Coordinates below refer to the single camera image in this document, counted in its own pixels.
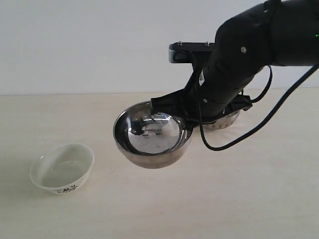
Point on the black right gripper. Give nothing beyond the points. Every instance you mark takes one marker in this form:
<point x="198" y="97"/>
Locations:
<point x="211" y="87"/>

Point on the ribbed small steel bowl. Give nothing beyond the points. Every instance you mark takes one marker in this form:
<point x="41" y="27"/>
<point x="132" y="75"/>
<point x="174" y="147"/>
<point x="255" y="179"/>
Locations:
<point x="223" y="122"/>

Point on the large smooth steel bowl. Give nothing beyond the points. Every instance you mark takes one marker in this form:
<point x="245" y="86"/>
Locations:
<point x="150" y="140"/>

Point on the white floral ceramic bowl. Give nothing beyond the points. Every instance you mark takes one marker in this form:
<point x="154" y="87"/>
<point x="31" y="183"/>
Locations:
<point x="62" y="169"/>

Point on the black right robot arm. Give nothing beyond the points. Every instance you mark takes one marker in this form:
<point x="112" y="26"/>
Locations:
<point x="272" y="33"/>

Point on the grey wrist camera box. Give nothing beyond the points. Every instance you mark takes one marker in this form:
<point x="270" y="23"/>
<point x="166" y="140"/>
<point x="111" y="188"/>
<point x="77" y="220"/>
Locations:
<point x="189" y="52"/>

